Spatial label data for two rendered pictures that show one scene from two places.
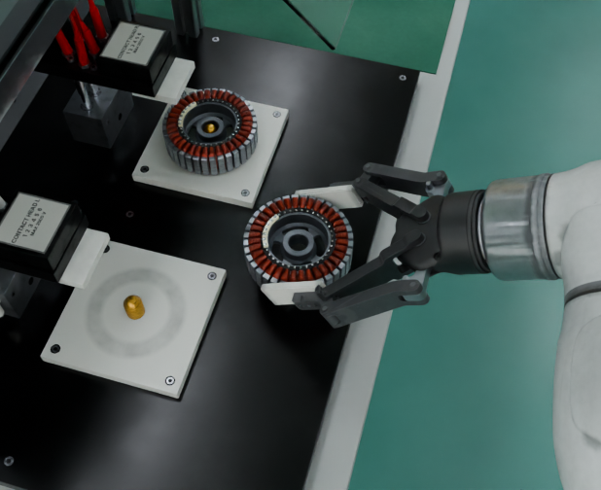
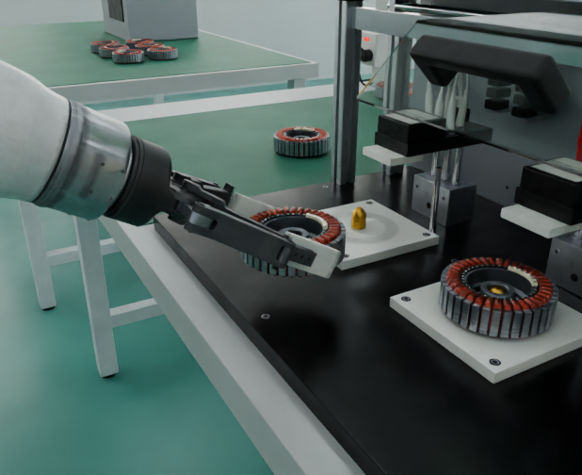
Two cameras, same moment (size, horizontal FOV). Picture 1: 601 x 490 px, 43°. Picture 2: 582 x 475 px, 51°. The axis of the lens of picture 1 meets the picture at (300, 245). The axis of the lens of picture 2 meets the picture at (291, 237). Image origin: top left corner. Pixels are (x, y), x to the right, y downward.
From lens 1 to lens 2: 1.02 m
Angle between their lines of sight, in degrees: 89
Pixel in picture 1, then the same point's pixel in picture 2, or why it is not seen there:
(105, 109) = (565, 241)
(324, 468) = (169, 259)
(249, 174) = (425, 309)
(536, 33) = not seen: outside the picture
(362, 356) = (198, 305)
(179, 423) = not seen: hidden behind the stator
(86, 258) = (380, 151)
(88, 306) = (385, 217)
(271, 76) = not seen: outside the picture
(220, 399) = not seen: hidden behind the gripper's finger
